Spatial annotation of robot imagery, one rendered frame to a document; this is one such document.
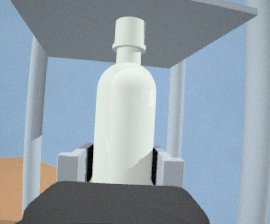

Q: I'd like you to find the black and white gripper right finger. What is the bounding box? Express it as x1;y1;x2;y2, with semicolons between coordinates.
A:
151;146;185;188

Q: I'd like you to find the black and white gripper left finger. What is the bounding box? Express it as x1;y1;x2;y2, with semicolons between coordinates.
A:
56;142;94;182

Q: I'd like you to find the white bottle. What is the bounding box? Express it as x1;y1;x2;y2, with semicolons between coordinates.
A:
92;17;156;185

